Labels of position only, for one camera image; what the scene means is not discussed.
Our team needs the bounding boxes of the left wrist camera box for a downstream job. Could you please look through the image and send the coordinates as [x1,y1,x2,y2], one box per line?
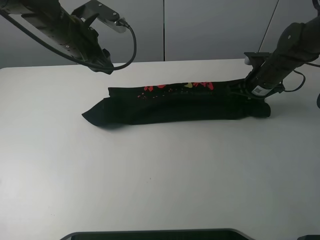
[71,0,128,34]

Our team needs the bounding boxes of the black right camera cable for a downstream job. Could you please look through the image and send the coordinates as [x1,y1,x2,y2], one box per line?
[281,62,320,93]

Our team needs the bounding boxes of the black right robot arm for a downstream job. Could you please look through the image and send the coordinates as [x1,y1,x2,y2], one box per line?
[229,16,320,100]

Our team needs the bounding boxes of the black left camera cable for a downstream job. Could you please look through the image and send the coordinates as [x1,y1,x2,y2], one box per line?
[0,9,138,71]

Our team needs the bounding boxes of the black printed t-shirt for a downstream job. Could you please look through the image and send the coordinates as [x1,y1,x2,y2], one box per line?
[82,80,271,127]

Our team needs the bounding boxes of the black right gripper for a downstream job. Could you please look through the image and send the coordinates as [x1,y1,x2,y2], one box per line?
[227,72,269,100]

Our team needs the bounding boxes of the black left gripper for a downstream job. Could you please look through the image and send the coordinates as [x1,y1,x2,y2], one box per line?
[74,14,114,75]

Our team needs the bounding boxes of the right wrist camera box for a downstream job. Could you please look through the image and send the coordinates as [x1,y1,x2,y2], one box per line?
[244,52,271,69]

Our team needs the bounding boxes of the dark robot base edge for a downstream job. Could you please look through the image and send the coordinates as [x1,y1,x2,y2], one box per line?
[62,228,252,240]

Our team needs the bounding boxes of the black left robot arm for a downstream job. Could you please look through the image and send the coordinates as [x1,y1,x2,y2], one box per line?
[0,0,114,75]

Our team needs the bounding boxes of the black camera cable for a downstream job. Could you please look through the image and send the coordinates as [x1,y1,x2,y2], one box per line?
[0,9,138,71]
[281,62,320,93]

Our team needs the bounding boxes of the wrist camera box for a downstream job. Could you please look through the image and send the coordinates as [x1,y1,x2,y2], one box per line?
[244,52,271,69]
[71,0,128,34]

